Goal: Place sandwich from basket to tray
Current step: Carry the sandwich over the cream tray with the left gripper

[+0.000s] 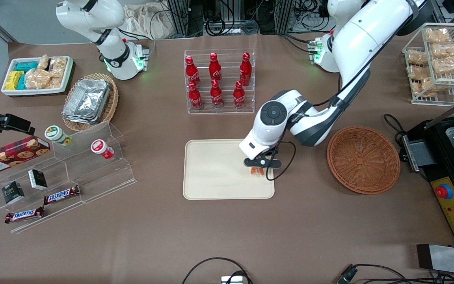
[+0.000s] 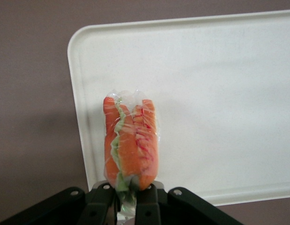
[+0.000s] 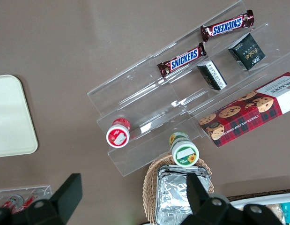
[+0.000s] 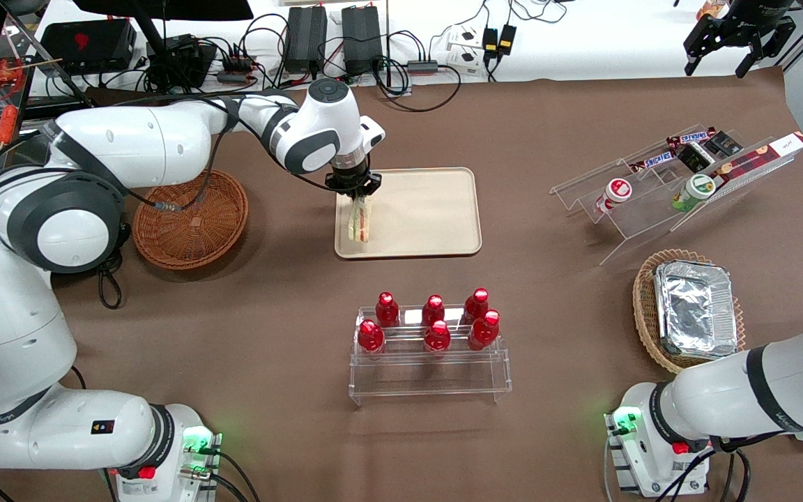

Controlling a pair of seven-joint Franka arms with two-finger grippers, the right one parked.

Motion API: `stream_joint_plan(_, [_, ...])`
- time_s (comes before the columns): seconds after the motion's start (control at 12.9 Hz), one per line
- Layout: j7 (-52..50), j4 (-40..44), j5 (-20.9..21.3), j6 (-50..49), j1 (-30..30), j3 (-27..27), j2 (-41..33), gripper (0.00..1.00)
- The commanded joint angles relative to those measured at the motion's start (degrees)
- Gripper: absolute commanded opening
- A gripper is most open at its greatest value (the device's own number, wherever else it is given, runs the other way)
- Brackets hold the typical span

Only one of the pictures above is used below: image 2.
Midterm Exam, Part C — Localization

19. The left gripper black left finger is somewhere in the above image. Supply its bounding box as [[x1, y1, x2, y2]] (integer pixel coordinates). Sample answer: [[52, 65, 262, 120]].
[[84, 181, 118, 225]]

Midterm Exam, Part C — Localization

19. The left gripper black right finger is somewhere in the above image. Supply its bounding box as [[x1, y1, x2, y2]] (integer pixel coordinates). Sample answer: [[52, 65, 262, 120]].
[[134, 182, 169, 225]]

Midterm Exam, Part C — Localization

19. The triangle sandwich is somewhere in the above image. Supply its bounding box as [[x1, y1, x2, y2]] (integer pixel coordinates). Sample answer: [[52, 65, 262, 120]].
[[102, 88, 162, 221]]

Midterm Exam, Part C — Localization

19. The cream plastic tray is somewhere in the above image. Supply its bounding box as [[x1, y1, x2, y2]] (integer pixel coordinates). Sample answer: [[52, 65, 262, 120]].
[[67, 8, 290, 207]]

